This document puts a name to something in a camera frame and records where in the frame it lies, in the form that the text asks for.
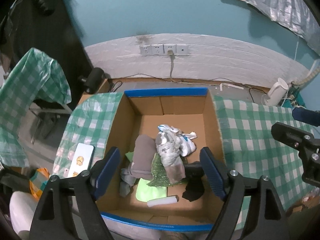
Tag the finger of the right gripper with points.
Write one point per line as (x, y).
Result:
(292, 136)
(306, 116)

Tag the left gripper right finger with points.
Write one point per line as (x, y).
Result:
(216, 173)

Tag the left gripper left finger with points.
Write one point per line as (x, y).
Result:
(103, 171)

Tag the white foam cylinder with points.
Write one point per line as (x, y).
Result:
(162, 201)

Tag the grey beige sock bundle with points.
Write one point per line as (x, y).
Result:
(169, 150)

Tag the white blue plastic bag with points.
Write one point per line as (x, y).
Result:
(186, 144)

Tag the white snack package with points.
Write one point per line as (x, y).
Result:
(81, 159)

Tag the white electric kettle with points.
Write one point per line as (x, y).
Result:
(276, 93)

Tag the green checkered tablecloth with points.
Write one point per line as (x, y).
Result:
(237, 133)

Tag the blue cardboard box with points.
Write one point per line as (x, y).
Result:
(140, 112)

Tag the green checkered cloth on chair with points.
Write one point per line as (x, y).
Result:
(35, 76)

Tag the wall socket strip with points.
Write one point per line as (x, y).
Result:
(164, 49)

